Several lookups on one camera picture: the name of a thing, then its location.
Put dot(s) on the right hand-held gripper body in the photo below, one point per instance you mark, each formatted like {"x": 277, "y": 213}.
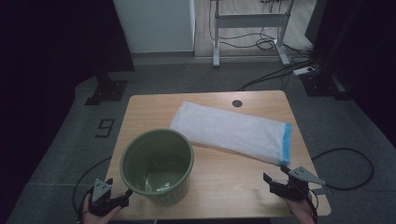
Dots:
{"x": 299, "y": 186}

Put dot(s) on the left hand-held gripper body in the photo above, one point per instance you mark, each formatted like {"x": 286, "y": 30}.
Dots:
{"x": 101, "y": 189}

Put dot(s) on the green plastic bin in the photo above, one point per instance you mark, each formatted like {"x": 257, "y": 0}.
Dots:
{"x": 155, "y": 186}

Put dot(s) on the white bag with blue band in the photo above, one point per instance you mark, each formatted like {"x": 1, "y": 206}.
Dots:
{"x": 230, "y": 130}

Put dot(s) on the person's right hand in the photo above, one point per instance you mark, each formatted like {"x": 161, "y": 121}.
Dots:
{"x": 303, "y": 211}

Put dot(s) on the person's left hand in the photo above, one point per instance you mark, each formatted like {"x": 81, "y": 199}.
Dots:
{"x": 99, "y": 219}

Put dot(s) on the grey tape piece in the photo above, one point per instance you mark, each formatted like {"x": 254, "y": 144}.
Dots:
{"x": 320, "y": 191}

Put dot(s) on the dark round table grommet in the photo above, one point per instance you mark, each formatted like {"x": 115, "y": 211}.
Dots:
{"x": 237, "y": 103}

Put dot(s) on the black stand base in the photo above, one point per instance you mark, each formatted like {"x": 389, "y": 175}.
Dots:
{"x": 107, "y": 90}
{"x": 323, "y": 85}

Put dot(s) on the white power strip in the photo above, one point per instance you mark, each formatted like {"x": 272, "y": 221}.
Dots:
{"x": 303, "y": 71}

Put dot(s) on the dark curtain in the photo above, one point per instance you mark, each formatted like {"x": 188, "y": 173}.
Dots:
{"x": 46, "y": 62}
{"x": 367, "y": 46}

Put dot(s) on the white cabinet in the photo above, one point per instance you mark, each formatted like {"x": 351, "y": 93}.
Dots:
{"x": 155, "y": 25}

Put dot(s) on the white metal desk frame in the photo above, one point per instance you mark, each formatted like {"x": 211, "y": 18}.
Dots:
{"x": 249, "y": 20}

